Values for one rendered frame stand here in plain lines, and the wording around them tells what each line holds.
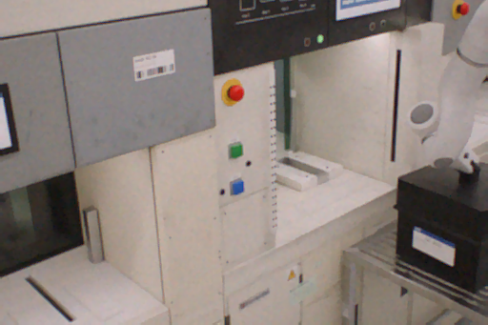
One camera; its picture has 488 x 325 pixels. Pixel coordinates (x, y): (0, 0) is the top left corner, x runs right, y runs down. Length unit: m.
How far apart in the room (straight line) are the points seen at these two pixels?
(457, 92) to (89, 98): 0.83
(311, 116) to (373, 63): 0.36
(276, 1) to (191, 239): 0.61
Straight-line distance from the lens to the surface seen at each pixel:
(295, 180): 2.09
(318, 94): 2.27
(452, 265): 1.85
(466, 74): 1.50
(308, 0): 1.63
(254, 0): 1.50
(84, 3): 1.25
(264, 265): 1.76
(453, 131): 1.55
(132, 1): 1.30
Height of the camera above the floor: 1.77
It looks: 21 degrees down
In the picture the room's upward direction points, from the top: 2 degrees counter-clockwise
